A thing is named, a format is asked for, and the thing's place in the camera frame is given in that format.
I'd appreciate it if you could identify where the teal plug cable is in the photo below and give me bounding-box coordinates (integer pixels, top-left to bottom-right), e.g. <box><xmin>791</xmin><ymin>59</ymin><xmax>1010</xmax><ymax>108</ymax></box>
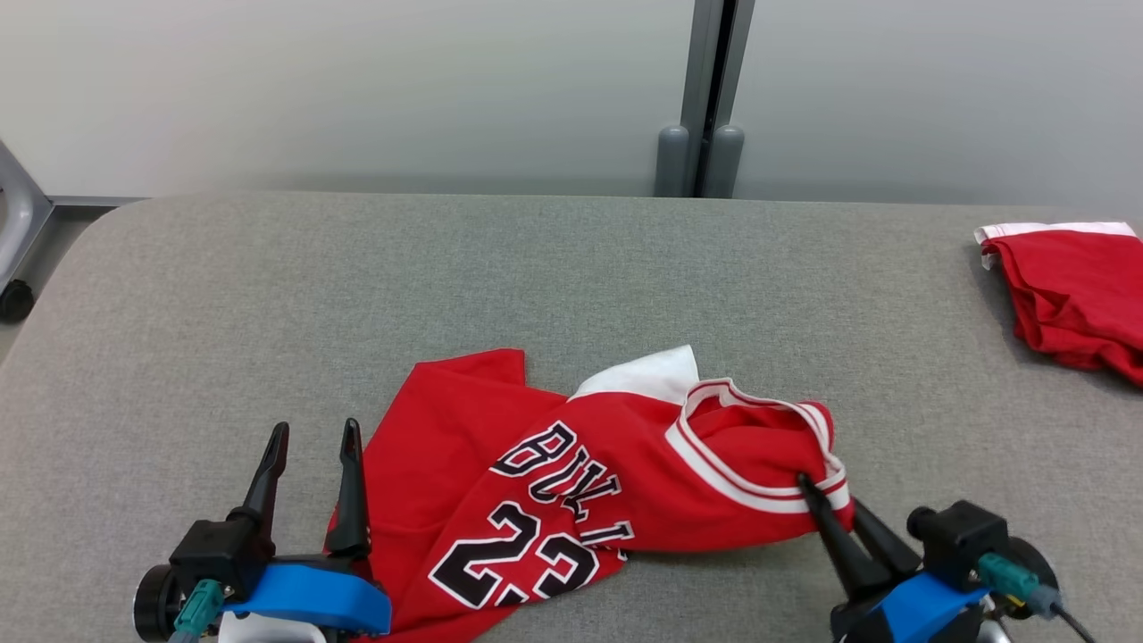
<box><xmin>170</xmin><ymin>579</ymin><xmax>224</xmax><ymax>643</ymax></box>
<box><xmin>978</xmin><ymin>552</ymin><xmax>1099</xmax><ymax>643</ymax></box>

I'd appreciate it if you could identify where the red shorts white stripe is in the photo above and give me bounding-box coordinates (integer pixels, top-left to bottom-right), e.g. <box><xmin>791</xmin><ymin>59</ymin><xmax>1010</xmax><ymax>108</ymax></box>
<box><xmin>973</xmin><ymin>221</ymin><xmax>1143</xmax><ymax>387</ymax></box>

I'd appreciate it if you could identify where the right teal plug cable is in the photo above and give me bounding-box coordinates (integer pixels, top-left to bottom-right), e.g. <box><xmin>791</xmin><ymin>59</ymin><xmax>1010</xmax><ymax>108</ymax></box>
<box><xmin>978</xmin><ymin>552</ymin><xmax>1099</xmax><ymax>643</ymax></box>

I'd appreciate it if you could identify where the grey cylindrical post bumper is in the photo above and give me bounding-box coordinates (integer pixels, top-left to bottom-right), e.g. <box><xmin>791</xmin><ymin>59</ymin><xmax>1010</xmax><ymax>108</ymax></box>
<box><xmin>655</xmin><ymin>125</ymin><xmax>691</xmax><ymax>198</ymax></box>
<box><xmin>705</xmin><ymin>124</ymin><xmax>746</xmax><ymax>199</ymax></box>

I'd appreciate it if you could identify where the black caster wheel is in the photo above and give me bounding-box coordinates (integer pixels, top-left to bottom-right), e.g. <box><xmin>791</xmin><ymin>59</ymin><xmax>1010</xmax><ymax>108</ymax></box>
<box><xmin>0</xmin><ymin>279</ymin><xmax>35</xmax><ymax>324</ymax></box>

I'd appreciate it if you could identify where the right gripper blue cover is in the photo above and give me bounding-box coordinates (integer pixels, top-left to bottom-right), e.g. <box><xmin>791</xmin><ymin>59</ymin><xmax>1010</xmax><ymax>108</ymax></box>
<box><xmin>797</xmin><ymin>473</ymin><xmax>1060</xmax><ymax>643</ymax></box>

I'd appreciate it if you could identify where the grey partition frame post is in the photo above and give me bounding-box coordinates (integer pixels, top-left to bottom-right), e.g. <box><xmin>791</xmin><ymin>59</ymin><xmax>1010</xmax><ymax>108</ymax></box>
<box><xmin>679</xmin><ymin>0</ymin><xmax>758</xmax><ymax>199</ymax></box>

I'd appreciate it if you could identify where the grey metal stand leg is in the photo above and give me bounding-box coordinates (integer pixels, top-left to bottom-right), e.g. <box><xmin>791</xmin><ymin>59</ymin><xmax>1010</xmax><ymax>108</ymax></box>
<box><xmin>0</xmin><ymin>141</ymin><xmax>54</xmax><ymax>287</ymax></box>

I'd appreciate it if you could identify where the red basketball jersey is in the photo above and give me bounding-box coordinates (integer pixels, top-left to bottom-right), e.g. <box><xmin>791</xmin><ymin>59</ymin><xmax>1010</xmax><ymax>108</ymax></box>
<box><xmin>326</xmin><ymin>345</ymin><xmax>855</xmax><ymax>643</ymax></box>

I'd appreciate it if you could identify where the left teal plug cable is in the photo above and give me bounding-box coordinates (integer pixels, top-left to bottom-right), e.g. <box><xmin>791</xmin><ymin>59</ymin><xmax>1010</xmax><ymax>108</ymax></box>
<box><xmin>170</xmin><ymin>579</ymin><xmax>224</xmax><ymax>643</ymax></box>

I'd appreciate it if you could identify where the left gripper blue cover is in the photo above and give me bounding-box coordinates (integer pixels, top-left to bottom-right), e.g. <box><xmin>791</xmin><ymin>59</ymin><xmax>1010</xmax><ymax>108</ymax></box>
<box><xmin>134</xmin><ymin>418</ymin><xmax>394</xmax><ymax>642</ymax></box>

